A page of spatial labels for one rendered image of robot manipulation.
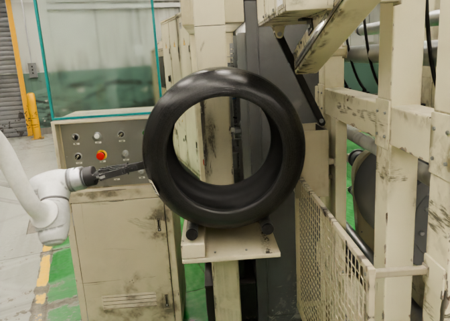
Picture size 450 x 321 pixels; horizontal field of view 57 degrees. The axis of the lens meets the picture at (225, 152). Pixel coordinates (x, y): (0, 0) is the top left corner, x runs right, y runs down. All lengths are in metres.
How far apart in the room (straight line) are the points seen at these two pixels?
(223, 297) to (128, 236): 0.59
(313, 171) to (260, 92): 0.55
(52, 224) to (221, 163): 0.74
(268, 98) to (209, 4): 0.54
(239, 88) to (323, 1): 0.40
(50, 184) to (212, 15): 0.92
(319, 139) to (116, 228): 1.14
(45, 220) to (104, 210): 0.72
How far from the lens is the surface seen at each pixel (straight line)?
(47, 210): 1.55
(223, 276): 2.05
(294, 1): 1.19
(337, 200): 1.92
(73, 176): 1.63
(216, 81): 1.41
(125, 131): 2.15
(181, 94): 1.42
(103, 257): 2.34
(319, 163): 1.83
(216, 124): 1.80
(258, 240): 1.70
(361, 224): 2.28
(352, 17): 1.24
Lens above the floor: 1.53
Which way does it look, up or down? 13 degrees down
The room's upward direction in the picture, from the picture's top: 3 degrees counter-clockwise
